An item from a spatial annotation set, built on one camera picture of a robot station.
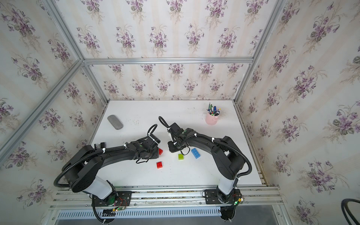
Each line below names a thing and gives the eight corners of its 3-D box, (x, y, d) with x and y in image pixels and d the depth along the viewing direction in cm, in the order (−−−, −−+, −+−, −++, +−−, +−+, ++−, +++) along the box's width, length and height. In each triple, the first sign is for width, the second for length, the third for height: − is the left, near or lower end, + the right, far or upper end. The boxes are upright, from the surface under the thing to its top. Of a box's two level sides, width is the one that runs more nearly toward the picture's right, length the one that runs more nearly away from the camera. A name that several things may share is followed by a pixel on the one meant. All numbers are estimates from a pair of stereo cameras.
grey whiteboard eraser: (107, 119, 109) (106, 117, 107) (114, 115, 112) (113, 113, 110) (117, 131, 102) (116, 129, 100) (124, 126, 105) (123, 124, 103)
